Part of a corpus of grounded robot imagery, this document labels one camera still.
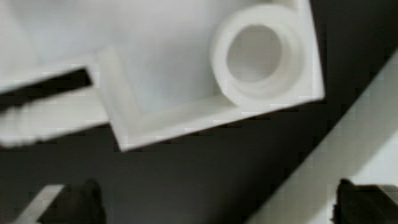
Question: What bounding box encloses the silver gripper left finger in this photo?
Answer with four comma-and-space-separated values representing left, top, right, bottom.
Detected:
11, 179, 107, 224

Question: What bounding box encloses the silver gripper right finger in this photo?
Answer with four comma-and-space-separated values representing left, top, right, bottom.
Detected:
330, 179, 398, 224

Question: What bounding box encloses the white chair seat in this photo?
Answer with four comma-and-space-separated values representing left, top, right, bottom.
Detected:
0, 0, 325, 151

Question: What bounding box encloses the white L-shaped fence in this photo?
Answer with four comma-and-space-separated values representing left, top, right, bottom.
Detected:
245, 51, 398, 224

